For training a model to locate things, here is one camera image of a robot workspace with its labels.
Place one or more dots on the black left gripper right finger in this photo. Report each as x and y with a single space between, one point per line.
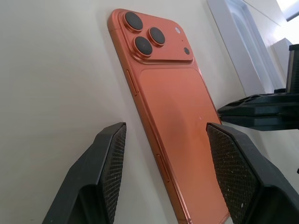
247 177

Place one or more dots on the white open phone box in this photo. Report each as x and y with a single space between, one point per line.
247 42

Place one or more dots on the orange smartphone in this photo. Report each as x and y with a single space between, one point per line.
172 107

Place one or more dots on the white phone box lid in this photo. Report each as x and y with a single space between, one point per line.
280 60

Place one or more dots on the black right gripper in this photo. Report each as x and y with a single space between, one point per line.
294 70

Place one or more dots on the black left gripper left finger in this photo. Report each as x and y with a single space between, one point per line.
98 177

